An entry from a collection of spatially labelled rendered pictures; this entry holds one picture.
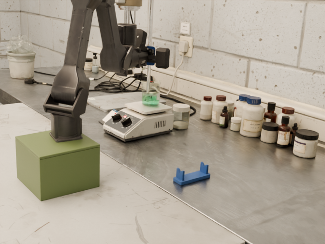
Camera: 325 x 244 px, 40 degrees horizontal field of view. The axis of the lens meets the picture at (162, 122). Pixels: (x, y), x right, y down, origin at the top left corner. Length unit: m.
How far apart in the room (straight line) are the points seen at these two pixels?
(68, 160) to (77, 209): 0.11
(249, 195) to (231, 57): 0.83
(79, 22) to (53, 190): 0.39
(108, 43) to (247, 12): 0.70
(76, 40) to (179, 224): 0.48
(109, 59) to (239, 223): 0.57
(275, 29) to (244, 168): 0.60
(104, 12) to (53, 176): 0.44
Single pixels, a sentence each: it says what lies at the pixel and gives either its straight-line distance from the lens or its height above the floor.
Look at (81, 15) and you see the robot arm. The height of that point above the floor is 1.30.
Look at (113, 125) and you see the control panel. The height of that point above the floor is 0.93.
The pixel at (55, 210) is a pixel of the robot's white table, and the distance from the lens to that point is 1.00.
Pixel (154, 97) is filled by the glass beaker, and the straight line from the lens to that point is 1.47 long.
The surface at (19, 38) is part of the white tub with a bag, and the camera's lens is 2.31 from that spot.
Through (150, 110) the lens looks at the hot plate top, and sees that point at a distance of 1.44.
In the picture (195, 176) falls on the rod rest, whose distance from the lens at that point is 1.16.
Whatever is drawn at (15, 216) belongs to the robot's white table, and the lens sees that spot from 0.99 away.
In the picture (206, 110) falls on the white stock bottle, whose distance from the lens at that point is 1.67.
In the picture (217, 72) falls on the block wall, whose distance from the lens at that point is 1.88.
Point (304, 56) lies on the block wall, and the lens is 1.60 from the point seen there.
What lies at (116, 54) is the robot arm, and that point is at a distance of 1.23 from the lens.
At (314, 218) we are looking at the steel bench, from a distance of 1.06.
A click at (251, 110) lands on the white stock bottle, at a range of 1.51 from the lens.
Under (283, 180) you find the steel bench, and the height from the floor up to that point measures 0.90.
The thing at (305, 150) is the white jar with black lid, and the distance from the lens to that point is 1.41.
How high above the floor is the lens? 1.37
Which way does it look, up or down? 17 degrees down
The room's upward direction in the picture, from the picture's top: 3 degrees clockwise
